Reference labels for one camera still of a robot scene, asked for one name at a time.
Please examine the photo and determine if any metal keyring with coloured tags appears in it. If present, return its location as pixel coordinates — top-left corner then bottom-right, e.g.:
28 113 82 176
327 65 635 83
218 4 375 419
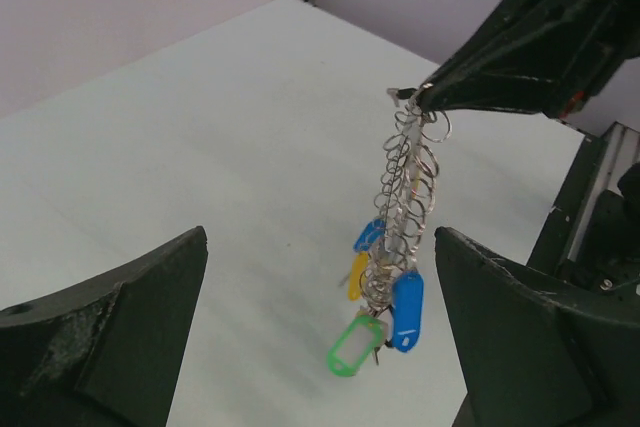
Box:
327 83 440 377

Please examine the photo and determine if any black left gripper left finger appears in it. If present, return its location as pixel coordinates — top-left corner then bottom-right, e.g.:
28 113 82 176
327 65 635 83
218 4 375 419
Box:
1 226 208 426

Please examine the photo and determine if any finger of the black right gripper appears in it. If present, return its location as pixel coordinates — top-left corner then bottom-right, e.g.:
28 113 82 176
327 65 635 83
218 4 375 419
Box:
422 36 625 119
424 0 640 98

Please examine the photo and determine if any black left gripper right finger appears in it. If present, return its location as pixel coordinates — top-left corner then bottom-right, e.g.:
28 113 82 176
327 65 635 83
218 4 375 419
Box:
435 227 639 426

